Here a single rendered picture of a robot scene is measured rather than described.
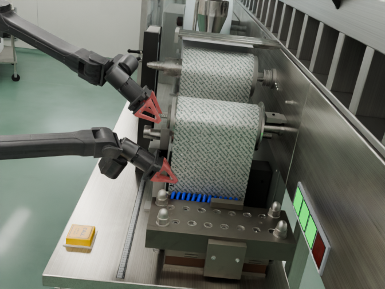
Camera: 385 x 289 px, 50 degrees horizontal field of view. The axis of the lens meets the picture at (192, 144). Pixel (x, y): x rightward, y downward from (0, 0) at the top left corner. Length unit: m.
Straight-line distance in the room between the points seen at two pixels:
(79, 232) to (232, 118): 0.55
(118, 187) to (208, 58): 0.56
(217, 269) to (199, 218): 0.14
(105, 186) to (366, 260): 1.03
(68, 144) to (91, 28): 5.84
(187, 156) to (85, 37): 5.86
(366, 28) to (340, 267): 0.43
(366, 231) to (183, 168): 0.65
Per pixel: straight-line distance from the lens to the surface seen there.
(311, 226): 0.92
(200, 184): 1.24
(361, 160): 0.74
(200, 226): 1.12
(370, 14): 0.82
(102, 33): 6.89
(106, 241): 1.26
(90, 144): 1.13
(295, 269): 1.65
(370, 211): 0.70
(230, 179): 1.24
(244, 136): 1.18
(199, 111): 1.16
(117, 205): 1.42
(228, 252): 1.11
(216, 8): 1.80
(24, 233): 2.83
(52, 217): 2.94
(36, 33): 1.35
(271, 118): 1.21
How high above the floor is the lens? 1.68
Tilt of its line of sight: 24 degrees down
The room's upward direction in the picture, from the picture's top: 7 degrees clockwise
